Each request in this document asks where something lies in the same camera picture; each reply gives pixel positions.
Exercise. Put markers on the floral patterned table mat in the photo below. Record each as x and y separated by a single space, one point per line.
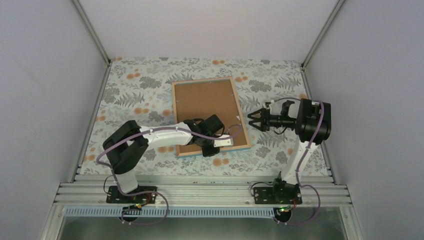
140 89

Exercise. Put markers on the brown backing board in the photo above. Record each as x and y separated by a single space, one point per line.
202 98

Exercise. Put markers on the teal and wood picture frame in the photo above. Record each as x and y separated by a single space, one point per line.
194 150

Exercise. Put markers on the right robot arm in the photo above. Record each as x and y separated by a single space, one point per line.
311 121

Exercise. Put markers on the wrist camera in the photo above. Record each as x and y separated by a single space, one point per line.
268 106
223 141

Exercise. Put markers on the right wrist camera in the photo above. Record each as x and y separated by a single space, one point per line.
268 106

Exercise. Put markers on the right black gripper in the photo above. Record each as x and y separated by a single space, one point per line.
265 126

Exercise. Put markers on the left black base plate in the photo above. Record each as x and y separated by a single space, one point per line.
114 196

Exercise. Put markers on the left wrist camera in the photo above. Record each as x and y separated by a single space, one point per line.
223 141

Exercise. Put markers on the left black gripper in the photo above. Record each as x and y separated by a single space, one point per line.
206 153

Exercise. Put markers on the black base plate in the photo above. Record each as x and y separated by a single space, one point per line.
114 196
276 196

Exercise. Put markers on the aluminium rail base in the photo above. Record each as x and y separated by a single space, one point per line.
194 191

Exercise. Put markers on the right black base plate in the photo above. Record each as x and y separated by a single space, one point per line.
276 196

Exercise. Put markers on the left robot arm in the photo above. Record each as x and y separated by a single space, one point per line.
126 146

